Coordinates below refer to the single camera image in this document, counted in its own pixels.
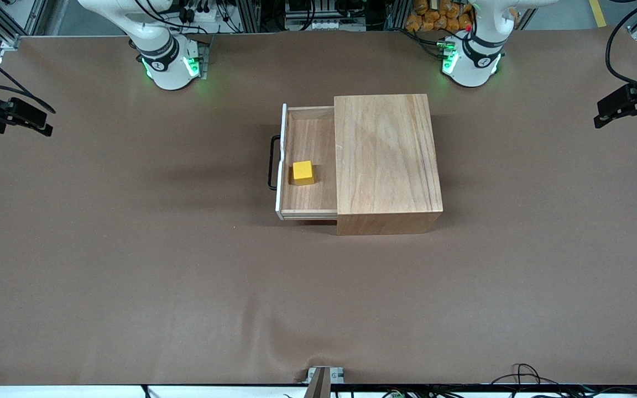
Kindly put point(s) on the yellow cube block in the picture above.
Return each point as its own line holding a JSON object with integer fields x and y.
{"x": 303, "y": 172}

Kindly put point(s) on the wooden drawer with white front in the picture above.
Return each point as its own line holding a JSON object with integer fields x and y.
{"x": 313, "y": 138}

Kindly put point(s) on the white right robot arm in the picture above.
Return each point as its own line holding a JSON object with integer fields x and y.
{"x": 166, "y": 72}

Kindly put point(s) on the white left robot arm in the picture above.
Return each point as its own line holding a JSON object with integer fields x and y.
{"x": 470, "y": 69}

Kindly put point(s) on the wooden drawer cabinet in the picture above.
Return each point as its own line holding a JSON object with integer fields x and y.
{"x": 390, "y": 166}

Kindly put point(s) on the power strip with black plugs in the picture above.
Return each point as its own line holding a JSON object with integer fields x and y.
{"x": 213, "y": 25}

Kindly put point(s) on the bag of orange items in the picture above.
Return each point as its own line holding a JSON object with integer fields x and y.
{"x": 434, "y": 16}

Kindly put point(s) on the brown table mat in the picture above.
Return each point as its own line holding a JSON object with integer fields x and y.
{"x": 186, "y": 309}

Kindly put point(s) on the white power strip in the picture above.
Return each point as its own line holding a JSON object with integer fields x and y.
{"x": 329, "y": 25}

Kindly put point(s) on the metal table clamp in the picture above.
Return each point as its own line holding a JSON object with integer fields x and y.
{"x": 321, "y": 381}

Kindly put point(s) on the aluminium frame post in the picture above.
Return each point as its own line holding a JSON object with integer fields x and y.
{"x": 249, "y": 14}

